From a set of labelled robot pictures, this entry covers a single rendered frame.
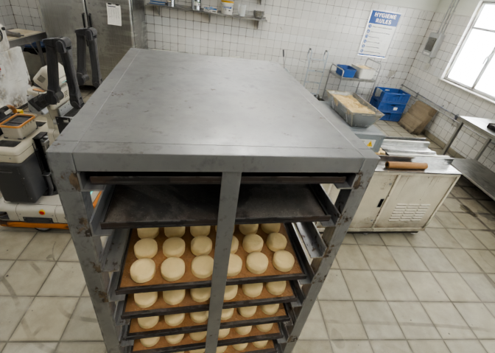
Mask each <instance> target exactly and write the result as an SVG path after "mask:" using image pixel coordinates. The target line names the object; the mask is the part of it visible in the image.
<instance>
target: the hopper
mask: <svg viewBox="0 0 495 353"><path fill-rule="evenodd" d="M326 91H327V94H328V98H329V103H330V106H331V107H332V108H333V109H334V110H335V111H336V112H337V113H338V114H339V115H340V116H341V117H342V118H343V119H344V120H345V121H346V122H347V123H348V124H349V125H350V126H351V127H370V126H371V125H372V124H373V123H374V122H376V121H377V120H379V119H380V118H382V117H383V116H384V114H383V113H382V112H380V111H379V110H377V109H376V108H375V107H373V106H372V105H371V104H370V103H368V102H366V101H365V100H364V99H363V98H361V97H360V96H359V95H357V94H356V93H354V92H350V91H335V90H327V89H326ZM332 94H334V95H336V96H337V95H338V96H341V97H350V98H352V99H353V100H354V101H355V102H359V103H360V105H361V106H362V107H363V108H367V109H368V110H369V111H372V113H373V114H372V113H353V112H351V111H350V110H349V109H348V108H347V107H345V106H344V104H342V103H341V102H340V101H339V100H338V99H337V98H336V97H335V96H333V95H332Z"/></svg>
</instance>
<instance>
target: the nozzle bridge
mask: <svg viewBox="0 0 495 353"><path fill-rule="evenodd" d="M320 102H321V103H322V104H323V105H324V106H325V107H326V108H327V109H329V110H330V111H331V112H332V113H333V114H334V115H335V116H336V117H337V118H338V119H339V120H340V121H341V122H342V123H343V124H344V125H345V126H346V127H347V128H348V129H350V130H351V131H352V132H353V133H354V134H355V135H356V136H357V137H358V138H359V139H361V140H362V141H363V142H364V143H365V144H366V145H367V146H368V147H369V148H370V149H371V150H372V151H374V152H375V153H378V152H379V149H380V147H381V146H382V143H383V141H384V139H385V136H386V135H385V134H383V133H382V132H381V131H380V130H379V129H377V128H376V127H375V126H374V125H371V126H370V127H351V126H350V125H349V124H348V123H347V122H346V121H345V120H344V119H343V118H342V117H341V116H340V115H339V114H338V113H337V112H336V111H335V110H334V109H333V108H332V107H331V106H330V103H329V102H327V101H320Z"/></svg>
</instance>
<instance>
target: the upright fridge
mask: <svg viewBox="0 0 495 353"><path fill-rule="evenodd" d="M38 1H39V5H40V8H41V13H42V16H43V22H44V26H45V29H46V34H47V38H54V37H67V38H69V39H70V40H71V44H72V48H73V49H72V57H73V61H74V67H75V71H76V74H77V36H76V33H75V32H74V30H75V29H79V28H86V27H93V28H95V29H96V30H97V48H98V55H99V66H100V72H101V75H102V81H104V80H105V78H106V77H107V76H108V75H109V74H110V73H111V72H112V70H113V69H114V68H115V67H116V65H117V64H118V63H119V61H120V60H121V59H122V58H123V57H124V56H125V55H126V53H127V52H128V51H129V50H130V48H137V49H147V34H146V22H145V10H144V0H38ZM106 3H110V4H119V5H120V8H121V19H122V25H121V26H118V25H112V24H108V12H107V5H106ZM86 70H87V75H88V76H89V78H90V79H89V81H88V82H87V83H86V84H85V85H93V84H92V70H91V60H90V54H89V48H88V41H87V40H86Z"/></svg>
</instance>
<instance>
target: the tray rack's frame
mask: <svg viewBox="0 0 495 353"><path fill-rule="evenodd" d="M46 157H47V159H48V162H49V166H50V169H51V171H52V176H53V178H54V181H55V185H56V188H57V192H58V194H59V198H60V202H61V204H62V207H63V211H64V214H65V216H66V221H67V223H68V226H69V231H70V233H71V237H72V240H73V243H74V247H75V250H76V252H77V256H78V259H79V262H80V266H81V268H82V273H83V275H84V278H85V283H86V285H87V288H88V292H89V295H90V297H91V302H92V304H93V307H94V312H95V314H96V318H97V320H98V324H99V328H100V330H101V333H102V337H103V340H104V343H105V347H106V349H107V352H108V353H124V350H125V346H123V347H120V345H119V335H120V331H121V326H115V324H114V321H113V316H114V312H115V309H116V302H115V301H112V302H109V301H108V296H107V290H108V285H109V281H110V277H109V273H108V272H105V273H102V272H101V269H100V266H99V258H100V256H101V253H102V249H103V247H102V241H101V238H100V237H92V233H91V228H90V225H89V221H90V219H91V216H92V214H93V212H94V206H93V203H92V199H91V193H90V192H81V189H80V184H79V181H78V177H77V172H78V171H96V172H222V181H221V189H220V204H219V211H218V220H217V235H216V242H215V250H214V265H213V273H212V281H211V296H210V304H209V311H208V326H207V335H206V349H205V353H216V351H217V341H218V336H219V330H220V321H221V315H222V306H223V300H224V295H225V285H226V279H227V274H228V264H229V259H230V253H231V243H232V238H233V232H234V223H235V217H236V207H237V202H238V197H239V187H240V181H241V176H242V172H356V173H357V174H358V176H357V179H356V180H355V183H354V185H353V188H352V189H341V190H340V192H339V194H338V196H337V199H336V201H335V204H334V205H335V206H336V207H337V209H338V211H339V213H340V214H341V216H340V219H339V221H338V223H337V226H333V227H325V229H324V232H323V235H322V238H323V241H324V242H325V244H326V247H327V249H326V252H325V254H324V256H323V258H313V260H312V263H311V266H312V269H313V271H314V273H315V278H314V280H313V282H312V284H303V286H302V288H301V289H302V291H303V294H304V296H305V299H306V300H305V302H304V303H303V306H302V307H294V308H293V309H294V311H295V315H296V318H297V321H296V322H295V325H294V326H287V331H288V333H289V340H288V341H287V343H281V348H282V351H283V353H292V350H293V349H294V347H295V344H296V342H297V340H298V338H299V336H300V334H301V331H302V329H303V327H304V324H305V323H306V320H307V318H308V317H309V314H310V312H311V310H312V307H313V305H314V303H315V301H316V299H317V296H318V294H319V292H320V289H321V287H322V286H323V283H324V281H325V279H326V277H327V275H328V273H329V270H330V268H331V266H332V263H333V261H334V259H335V257H336V255H337V252H338V251H339V249H340V246H341V244H342V242H343V240H344V238H345V235H346V233H347V231H348V228H349V226H350V224H351V222H352V220H353V218H354V215H355V214H356V212H357V209H358V207H359V205H360V203H361V200H362V198H363V196H364V194H365V191H366V189H367V188H368V185H369V183H370V181H371V179H372V177H373V174H374V172H375V170H376V168H377V165H378V163H379V161H380V157H378V155H377V154H375V152H374V151H372V150H371V149H370V148H369V147H368V146H367V145H366V144H365V143H364V142H363V141H362V140H361V139H359V138H358V137H357V136H356V135H355V134H354V133H353V132H352V131H351V130H350V129H348V128H347V127H346V126H345V125H344V124H343V123H342V122H341V121H340V120H339V119H338V118H337V117H336V116H335V115H334V114H333V113H332V112H331V111H330V110H329V109H327V108H326V107H325V106H324V105H323V104H322V103H321V102H320V101H319V100H318V99H316V98H315V97H314V96H313V95H312V94H311V93H310V92H309V91H308V90H306V89H305V88H304V87H303V86H302V85H301V84H300V83H299V82H298V81H297V80H296V79H295V78H294V77H293V76H292V75H291V74H290V73H289V72H288V71H286V70H285V69H284V68H283V67H282V66H281V65H280V64H277V63H271V62H270V61H266V60H251V59H244V58H235V57H221V56H213V55H199V54H191V53H182V52H168V51H160V50H152V49H141V50H140V51H138V50H129V51H128V52H127V53H126V55H125V56H124V57H123V58H122V59H121V60H120V61H119V63H118V64H117V65H116V67H115V68H114V69H113V70H112V72H111V73H110V74H109V75H108V76H107V77H106V78H105V80H104V81H103V82H102V84H101V85H100V86H99V87H98V89H97V90H95V92H94V93H93V94H92V96H91V97H90V98H89V99H88V101H87V102H86V103H85V104H84V106H82V108H81V109H80V110H79V111H78V113H77V114H76V115H75V117H74V118H73V119H72V120H71V121H70V122H69V124H68V125H67V126H66V127H65V129H64V130H63V131H62V132H61V134H60V135H59V136H58V137H57V138H56V139H55V141H54V142H53V143H52V145H51V146H50V147H49V148H48V150H47V151H46Z"/></svg>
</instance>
